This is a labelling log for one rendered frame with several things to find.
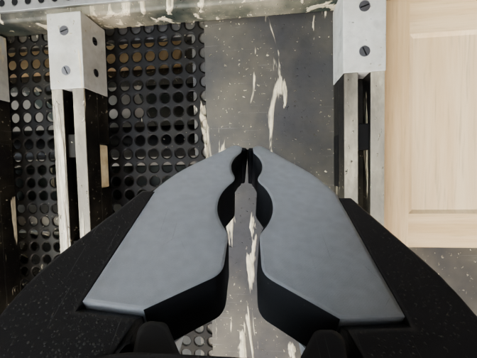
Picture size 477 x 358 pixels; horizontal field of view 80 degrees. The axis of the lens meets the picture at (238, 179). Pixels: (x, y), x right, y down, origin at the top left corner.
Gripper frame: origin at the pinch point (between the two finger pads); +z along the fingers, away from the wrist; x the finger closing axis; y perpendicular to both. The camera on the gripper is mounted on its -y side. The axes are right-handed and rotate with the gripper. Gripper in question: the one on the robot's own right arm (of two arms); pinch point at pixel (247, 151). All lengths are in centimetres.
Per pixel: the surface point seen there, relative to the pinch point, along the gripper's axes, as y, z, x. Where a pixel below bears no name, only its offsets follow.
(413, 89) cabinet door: 7.2, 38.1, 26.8
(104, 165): 21.6, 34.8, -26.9
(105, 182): 24.5, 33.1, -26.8
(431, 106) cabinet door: 9.5, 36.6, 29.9
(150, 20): -1, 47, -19
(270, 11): -3.2, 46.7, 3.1
